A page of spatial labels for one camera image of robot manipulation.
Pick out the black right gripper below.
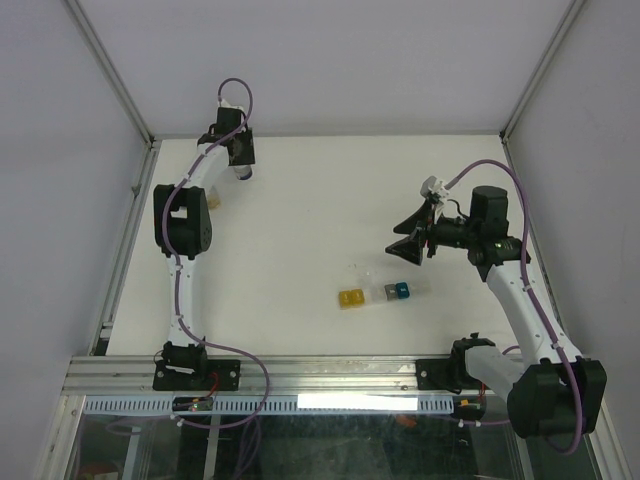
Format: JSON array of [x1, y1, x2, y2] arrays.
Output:
[[385, 198, 479, 265]]

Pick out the weekly pill organizer strip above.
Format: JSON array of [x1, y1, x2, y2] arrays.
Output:
[[336, 281, 432, 310]]

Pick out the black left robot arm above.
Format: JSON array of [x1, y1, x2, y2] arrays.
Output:
[[153, 103, 255, 389]]

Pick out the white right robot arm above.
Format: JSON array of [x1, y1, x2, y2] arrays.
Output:
[[385, 177, 607, 438]]

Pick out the clear glass bottle orange cap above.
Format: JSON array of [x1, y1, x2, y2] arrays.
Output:
[[206, 186, 221, 210]]

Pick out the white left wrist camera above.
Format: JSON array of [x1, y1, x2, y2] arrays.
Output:
[[218, 99, 246, 113]]

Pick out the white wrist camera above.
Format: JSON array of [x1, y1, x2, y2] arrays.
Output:
[[218, 99, 246, 113], [420, 176, 449, 202]]

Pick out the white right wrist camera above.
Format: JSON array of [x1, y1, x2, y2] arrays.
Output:
[[420, 176, 449, 202]]

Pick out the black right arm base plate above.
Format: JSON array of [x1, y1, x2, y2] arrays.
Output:
[[414, 357, 498, 394]]

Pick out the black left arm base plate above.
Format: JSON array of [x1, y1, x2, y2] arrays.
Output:
[[152, 359, 241, 392]]

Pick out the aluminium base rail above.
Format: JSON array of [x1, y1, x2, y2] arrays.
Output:
[[62, 354, 447, 396]]

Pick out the white slotted cable duct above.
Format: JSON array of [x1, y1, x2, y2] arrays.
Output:
[[84, 393, 454, 416]]

